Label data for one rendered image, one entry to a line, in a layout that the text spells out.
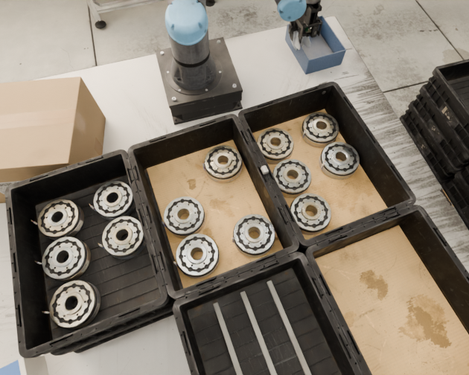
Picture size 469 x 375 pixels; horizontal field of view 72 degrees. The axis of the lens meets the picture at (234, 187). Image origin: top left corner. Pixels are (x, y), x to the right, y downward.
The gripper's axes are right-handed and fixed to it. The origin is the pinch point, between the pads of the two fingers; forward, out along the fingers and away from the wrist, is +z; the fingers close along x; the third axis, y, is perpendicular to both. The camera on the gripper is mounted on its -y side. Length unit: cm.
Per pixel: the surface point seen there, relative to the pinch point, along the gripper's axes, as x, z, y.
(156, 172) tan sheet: -62, -8, 40
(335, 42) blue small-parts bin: 14.4, 0.6, 3.1
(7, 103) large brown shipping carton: -96, -14, 7
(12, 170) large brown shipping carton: -97, -13, 30
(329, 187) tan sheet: -19, -8, 60
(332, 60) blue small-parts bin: 10.0, 1.8, 10.0
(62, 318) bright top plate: -90, -10, 70
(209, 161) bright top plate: -47, -10, 43
